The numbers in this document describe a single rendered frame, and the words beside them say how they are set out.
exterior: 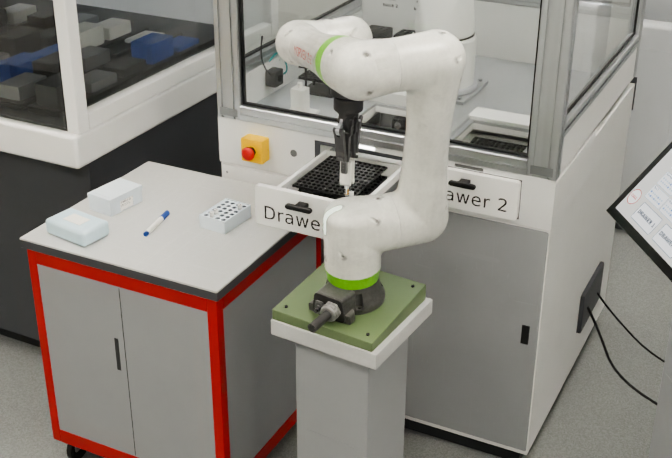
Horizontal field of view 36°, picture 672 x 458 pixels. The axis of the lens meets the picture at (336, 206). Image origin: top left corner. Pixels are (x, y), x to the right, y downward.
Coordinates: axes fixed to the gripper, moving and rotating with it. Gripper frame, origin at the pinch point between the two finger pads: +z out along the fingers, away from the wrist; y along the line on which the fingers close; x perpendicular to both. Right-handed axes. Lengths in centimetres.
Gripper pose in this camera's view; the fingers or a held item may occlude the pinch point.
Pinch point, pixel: (347, 171)
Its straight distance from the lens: 266.5
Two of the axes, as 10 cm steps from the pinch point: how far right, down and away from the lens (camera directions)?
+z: -0.1, 9.1, 4.1
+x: 8.9, 1.9, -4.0
